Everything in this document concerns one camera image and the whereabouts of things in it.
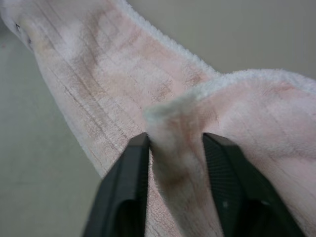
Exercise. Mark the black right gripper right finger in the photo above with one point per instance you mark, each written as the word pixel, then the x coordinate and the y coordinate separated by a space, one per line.
pixel 234 197

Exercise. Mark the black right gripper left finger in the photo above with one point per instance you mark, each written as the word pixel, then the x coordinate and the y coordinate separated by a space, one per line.
pixel 123 192

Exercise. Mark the pink fluffy towel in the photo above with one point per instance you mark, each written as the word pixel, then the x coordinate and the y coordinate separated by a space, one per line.
pixel 118 81

